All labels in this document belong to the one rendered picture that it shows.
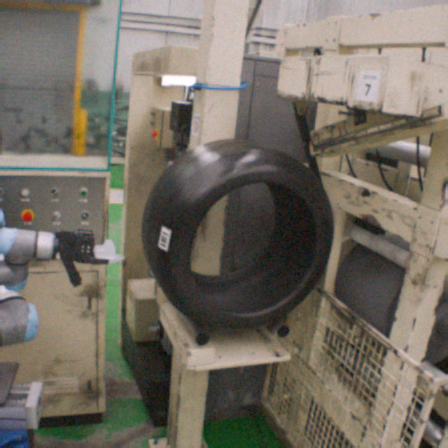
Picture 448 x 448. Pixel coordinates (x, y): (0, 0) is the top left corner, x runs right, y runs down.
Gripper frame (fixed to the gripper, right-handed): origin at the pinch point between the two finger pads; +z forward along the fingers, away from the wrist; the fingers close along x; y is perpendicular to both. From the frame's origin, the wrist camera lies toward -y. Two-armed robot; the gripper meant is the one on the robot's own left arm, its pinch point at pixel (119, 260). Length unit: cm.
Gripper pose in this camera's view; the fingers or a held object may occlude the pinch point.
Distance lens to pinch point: 146.5
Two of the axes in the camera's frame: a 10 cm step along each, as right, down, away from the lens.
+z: 9.1, 1.2, 3.9
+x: -3.4, -2.9, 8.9
